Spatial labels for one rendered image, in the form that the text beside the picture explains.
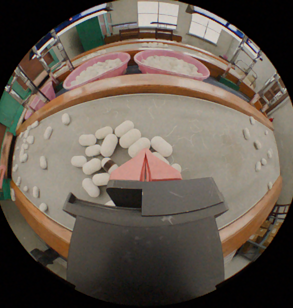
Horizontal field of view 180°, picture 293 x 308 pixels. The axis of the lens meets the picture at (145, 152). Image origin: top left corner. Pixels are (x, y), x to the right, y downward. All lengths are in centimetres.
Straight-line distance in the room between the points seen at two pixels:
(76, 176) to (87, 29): 294
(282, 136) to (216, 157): 432
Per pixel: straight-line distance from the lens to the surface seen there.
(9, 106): 99
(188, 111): 20
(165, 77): 24
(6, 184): 94
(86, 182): 15
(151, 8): 522
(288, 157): 445
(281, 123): 450
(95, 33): 290
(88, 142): 16
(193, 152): 17
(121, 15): 520
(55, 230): 29
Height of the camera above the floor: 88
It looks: 76 degrees down
